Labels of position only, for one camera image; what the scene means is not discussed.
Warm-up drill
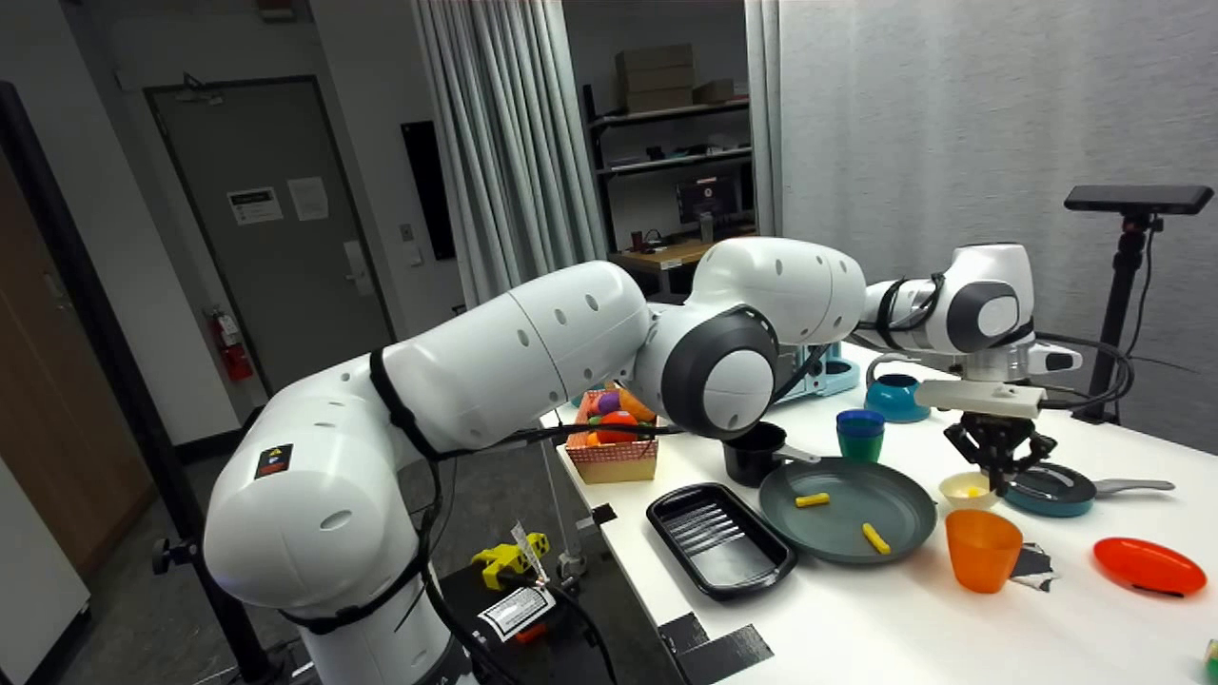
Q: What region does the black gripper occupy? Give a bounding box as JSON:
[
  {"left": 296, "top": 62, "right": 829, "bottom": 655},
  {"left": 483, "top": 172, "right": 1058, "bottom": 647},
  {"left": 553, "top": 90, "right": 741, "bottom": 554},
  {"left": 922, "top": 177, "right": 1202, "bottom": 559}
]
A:
[{"left": 945, "top": 411, "right": 1058, "bottom": 503}]

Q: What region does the translucent orange cup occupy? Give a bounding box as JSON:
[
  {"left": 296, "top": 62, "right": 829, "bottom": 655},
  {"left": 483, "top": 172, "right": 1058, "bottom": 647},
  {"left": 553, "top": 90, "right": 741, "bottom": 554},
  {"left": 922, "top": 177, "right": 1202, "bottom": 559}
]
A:
[{"left": 945, "top": 507, "right": 1027, "bottom": 598}]

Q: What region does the green plastic cup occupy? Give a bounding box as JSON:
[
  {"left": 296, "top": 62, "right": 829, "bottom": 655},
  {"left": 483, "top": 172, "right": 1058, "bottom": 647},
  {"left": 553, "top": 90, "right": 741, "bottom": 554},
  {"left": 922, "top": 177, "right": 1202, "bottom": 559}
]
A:
[{"left": 832, "top": 430, "right": 888, "bottom": 466}]

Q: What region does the blue plastic cup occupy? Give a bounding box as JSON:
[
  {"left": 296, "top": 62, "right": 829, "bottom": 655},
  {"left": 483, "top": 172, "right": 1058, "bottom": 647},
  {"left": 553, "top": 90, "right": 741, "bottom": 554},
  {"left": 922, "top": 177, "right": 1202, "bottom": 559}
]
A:
[{"left": 832, "top": 408, "right": 889, "bottom": 441}]

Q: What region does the dark grey-green plate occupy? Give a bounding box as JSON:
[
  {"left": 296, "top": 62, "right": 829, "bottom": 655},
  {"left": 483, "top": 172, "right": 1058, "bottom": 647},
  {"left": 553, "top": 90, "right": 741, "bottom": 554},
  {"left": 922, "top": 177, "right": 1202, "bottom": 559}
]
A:
[{"left": 758, "top": 458, "right": 940, "bottom": 572}]

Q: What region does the small orange-red plate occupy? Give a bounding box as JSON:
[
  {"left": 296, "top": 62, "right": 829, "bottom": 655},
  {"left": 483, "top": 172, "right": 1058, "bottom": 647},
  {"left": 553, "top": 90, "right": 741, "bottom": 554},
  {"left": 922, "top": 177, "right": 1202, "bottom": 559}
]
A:
[{"left": 1092, "top": 531, "right": 1211, "bottom": 602}]

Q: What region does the small teal frying pan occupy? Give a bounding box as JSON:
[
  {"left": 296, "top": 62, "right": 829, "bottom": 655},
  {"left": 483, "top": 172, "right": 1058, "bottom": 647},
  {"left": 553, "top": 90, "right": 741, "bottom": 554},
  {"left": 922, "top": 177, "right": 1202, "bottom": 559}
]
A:
[{"left": 994, "top": 458, "right": 1179, "bottom": 521}]

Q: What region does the dark grey packet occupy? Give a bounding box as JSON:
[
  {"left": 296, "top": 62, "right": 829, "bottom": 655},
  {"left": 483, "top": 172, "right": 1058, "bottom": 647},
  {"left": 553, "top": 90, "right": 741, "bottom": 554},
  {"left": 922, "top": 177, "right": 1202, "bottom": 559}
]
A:
[{"left": 1013, "top": 540, "right": 1058, "bottom": 592}]

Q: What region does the teal toy kettle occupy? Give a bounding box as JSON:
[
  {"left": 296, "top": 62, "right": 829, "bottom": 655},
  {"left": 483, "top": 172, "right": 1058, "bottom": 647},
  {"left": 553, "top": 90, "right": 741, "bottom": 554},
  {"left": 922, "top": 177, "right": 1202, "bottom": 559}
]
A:
[{"left": 864, "top": 369, "right": 937, "bottom": 427}]

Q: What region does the black tripod stand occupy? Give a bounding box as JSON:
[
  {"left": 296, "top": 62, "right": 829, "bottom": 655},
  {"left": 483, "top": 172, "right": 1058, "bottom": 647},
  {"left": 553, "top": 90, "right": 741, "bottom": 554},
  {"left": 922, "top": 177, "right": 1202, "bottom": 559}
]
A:
[{"left": 1073, "top": 209, "right": 1163, "bottom": 427}]

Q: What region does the light blue toaster oven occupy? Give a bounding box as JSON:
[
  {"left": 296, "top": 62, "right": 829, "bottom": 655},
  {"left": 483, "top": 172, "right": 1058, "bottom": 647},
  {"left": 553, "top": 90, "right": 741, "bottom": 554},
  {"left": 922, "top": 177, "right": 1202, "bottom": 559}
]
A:
[{"left": 772, "top": 340, "right": 864, "bottom": 411}]

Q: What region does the black toy saucepan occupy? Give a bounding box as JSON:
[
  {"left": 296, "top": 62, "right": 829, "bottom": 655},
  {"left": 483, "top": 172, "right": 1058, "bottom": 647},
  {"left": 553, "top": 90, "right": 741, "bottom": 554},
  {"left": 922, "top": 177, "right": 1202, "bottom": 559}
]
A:
[{"left": 718, "top": 421, "right": 829, "bottom": 491}]

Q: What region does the black ridged grill tray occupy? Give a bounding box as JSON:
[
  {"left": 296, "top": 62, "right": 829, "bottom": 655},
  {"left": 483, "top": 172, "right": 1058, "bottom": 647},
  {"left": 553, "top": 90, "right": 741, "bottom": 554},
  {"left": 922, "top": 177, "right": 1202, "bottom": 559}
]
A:
[{"left": 642, "top": 478, "right": 800, "bottom": 602}]

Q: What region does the black tape strip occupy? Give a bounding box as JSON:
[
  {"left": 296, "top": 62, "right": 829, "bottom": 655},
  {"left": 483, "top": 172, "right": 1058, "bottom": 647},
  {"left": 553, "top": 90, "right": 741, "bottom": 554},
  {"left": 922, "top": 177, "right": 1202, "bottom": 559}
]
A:
[
  {"left": 659, "top": 614, "right": 715, "bottom": 658},
  {"left": 678, "top": 624, "right": 777, "bottom": 685}
]

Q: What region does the grey backdrop curtain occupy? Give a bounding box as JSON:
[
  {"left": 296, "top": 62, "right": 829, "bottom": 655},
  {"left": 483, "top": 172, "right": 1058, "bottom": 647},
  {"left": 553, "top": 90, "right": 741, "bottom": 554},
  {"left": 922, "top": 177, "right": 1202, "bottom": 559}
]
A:
[{"left": 747, "top": 0, "right": 1218, "bottom": 454}]

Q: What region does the orange plush fruit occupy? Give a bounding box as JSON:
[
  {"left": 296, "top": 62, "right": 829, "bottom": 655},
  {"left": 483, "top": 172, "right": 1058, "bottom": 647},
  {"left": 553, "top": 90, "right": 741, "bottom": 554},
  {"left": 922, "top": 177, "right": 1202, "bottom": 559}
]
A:
[{"left": 614, "top": 381, "right": 659, "bottom": 427}]

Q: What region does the red plush tomato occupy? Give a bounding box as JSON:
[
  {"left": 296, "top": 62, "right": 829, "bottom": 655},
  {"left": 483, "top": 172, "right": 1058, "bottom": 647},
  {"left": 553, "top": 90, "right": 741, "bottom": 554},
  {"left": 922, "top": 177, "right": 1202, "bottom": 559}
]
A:
[{"left": 593, "top": 411, "right": 642, "bottom": 446}]

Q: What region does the red checkered basket box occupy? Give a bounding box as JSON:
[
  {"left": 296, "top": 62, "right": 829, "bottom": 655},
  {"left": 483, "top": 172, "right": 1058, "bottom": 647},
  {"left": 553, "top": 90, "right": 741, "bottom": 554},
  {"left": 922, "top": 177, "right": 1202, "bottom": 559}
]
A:
[{"left": 562, "top": 385, "right": 662, "bottom": 486}]

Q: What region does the yellow clamp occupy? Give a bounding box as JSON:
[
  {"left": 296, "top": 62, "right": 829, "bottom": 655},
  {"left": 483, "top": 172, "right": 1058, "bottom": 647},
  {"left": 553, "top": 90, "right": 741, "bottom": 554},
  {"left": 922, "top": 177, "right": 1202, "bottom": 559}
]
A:
[{"left": 468, "top": 530, "right": 553, "bottom": 592}]

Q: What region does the white label card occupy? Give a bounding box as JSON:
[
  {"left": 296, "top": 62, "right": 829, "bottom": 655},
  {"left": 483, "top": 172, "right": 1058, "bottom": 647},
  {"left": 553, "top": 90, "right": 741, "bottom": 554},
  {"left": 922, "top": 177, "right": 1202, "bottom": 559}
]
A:
[{"left": 474, "top": 583, "right": 558, "bottom": 643}]

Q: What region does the cardboard box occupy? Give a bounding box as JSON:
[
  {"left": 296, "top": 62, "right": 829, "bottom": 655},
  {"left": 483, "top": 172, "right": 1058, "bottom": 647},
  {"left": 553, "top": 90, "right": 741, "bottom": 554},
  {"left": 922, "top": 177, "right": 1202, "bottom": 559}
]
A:
[{"left": 617, "top": 47, "right": 701, "bottom": 109}]

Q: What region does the grey door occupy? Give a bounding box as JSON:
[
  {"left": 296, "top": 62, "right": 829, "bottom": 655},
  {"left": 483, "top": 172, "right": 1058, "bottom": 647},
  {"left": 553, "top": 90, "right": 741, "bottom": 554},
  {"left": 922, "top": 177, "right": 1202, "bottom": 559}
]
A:
[{"left": 145, "top": 72, "right": 394, "bottom": 395}]

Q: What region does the white door sign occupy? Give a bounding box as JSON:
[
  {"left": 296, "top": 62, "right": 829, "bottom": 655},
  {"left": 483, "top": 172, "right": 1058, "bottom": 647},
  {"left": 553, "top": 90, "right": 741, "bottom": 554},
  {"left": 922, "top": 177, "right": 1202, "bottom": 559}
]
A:
[
  {"left": 223, "top": 184, "right": 286, "bottom": 229},
  {"left": 286, "top": 176, "right": 331, "bottom": 224}
]

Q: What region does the brown wooden panel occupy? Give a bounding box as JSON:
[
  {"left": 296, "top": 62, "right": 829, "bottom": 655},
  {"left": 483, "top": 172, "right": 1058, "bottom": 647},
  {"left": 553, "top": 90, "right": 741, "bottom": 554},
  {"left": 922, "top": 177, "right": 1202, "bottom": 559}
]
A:
[{"left": 0, "top": 162, "right": 157, "bottom": 586}]

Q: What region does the white cabinet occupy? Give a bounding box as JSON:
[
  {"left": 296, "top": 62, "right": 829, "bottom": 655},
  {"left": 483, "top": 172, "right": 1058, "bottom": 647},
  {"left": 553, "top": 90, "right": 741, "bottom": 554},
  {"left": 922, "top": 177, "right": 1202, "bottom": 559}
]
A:
[{"left": 0, "top": 454, "right": 91, "bottom": 685}]

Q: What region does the black camera on stand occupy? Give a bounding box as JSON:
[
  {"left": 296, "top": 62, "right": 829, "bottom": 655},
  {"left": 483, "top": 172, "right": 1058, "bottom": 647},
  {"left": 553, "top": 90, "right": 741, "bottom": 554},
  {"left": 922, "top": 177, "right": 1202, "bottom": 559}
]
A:
[{"left": 1060, "top": 184, "right": 1218, "bottom": 215}]

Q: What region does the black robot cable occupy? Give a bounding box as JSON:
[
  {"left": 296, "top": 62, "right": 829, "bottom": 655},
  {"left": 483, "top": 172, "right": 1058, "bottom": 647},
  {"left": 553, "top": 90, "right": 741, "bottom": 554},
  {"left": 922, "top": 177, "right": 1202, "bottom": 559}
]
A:
[{"left": 517, "top": 418, "right": 688, "bottom": 450}]

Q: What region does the black wall panel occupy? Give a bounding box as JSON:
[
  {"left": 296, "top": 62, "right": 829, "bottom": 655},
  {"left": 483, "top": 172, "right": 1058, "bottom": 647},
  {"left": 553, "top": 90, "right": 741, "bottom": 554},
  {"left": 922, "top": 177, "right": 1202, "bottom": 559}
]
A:
[{"left": 398, "top": 118, "right": 455, "bottom": 264}]

